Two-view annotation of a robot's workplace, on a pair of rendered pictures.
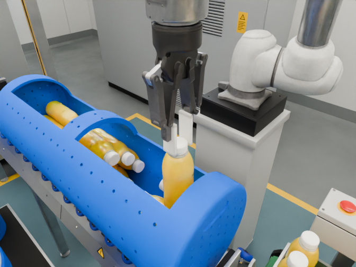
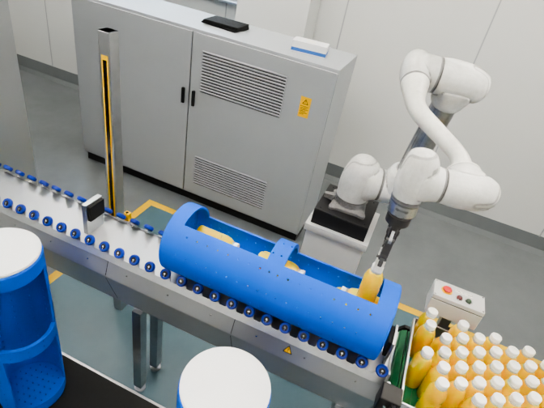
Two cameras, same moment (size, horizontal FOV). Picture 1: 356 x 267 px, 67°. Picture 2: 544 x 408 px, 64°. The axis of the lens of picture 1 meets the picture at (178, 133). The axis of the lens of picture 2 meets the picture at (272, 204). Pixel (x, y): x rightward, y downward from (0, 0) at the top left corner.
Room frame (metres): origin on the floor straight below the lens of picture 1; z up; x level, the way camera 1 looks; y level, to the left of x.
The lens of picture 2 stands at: (-0.43, 0.84, 2.24)
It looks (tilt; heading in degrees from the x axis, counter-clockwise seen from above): 34 degrees down; 334
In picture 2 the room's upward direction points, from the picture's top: 12 degrees clockwise
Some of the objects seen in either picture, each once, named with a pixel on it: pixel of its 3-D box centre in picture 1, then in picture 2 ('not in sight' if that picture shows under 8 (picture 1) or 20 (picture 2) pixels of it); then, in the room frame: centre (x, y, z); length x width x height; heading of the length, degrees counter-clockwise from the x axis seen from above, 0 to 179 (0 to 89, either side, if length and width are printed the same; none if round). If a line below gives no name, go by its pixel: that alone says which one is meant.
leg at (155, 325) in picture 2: not in sight; (155, 331); (1.08, 0.63, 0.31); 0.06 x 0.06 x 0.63; 48
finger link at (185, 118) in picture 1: (185, 127); not in sight; (0.43, -0.01, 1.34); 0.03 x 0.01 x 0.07; 48
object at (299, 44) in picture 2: not in sight; (310, 47); (2.33, -0.54, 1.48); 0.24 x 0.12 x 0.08; 56
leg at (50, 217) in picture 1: (52, 222); (139, 351); (0.97, 0.72, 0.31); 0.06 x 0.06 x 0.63; 48
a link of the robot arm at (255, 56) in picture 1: (254, 59); (360, 177); (1.05, -0.31, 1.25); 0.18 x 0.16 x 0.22; 61
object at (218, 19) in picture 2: not in sight; (225, 23); (2.85, -0.07, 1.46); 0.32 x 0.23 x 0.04; 48
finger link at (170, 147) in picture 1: (169, 138); (379, 264); (0.40, 0.01, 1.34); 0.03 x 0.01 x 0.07; 48
